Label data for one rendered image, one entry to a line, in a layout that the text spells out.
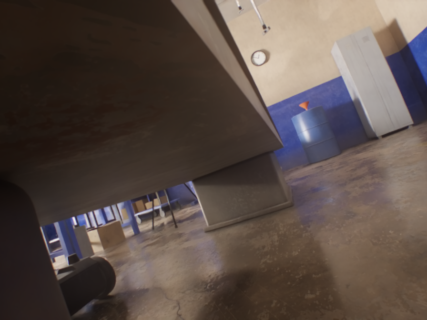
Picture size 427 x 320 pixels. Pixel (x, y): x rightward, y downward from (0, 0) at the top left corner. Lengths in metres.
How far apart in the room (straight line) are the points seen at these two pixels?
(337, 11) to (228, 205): 4.86
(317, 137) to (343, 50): 1.60
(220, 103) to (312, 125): 4.34
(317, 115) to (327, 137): 0.40
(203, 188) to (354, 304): 1.39
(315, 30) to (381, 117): 2.13
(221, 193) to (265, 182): 0.33
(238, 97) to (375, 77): 4.89
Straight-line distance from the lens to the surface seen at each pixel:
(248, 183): 1.76
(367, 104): 4.92
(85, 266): 1.25
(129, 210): 3.54
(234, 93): 0.16
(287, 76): 5.40
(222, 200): 1.82
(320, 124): 4.53
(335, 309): 0.65
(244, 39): 5.77
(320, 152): 4.50
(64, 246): 2.77
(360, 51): 5.12
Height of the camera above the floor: 0.36
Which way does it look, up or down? 4 degrees up
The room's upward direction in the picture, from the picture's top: 20 degrees counter-clockwise
